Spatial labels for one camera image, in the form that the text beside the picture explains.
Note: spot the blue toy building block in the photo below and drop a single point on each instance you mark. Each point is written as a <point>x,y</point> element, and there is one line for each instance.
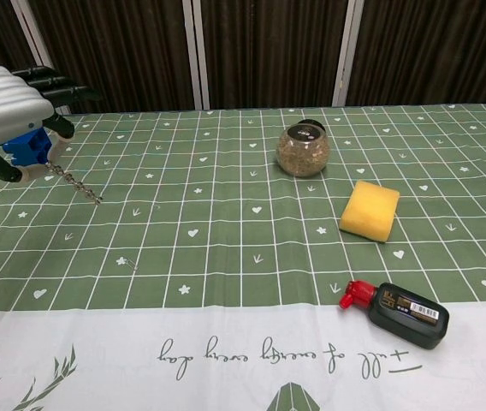
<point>29,147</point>

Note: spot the small silver safety pin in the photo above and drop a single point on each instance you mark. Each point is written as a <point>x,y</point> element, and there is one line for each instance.
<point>132,264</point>

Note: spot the dark brown pleated curtain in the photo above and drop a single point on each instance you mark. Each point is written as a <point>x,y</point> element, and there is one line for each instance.
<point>268,51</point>

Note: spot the green checked tablecloth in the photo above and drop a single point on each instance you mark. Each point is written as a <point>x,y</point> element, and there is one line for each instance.
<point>234,257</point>

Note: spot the round glass seasoning jar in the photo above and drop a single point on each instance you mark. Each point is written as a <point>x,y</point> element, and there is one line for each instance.
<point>302,152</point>

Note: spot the yellow sponge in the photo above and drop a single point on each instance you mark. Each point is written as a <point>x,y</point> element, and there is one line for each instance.
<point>369,212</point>

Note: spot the black ink bottle red cap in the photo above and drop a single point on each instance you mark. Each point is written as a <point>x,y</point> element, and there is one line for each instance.
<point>405,314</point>

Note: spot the white partition frame post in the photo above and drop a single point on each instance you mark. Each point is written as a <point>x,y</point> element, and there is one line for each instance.
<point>198,53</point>
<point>39,47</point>
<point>345,51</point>

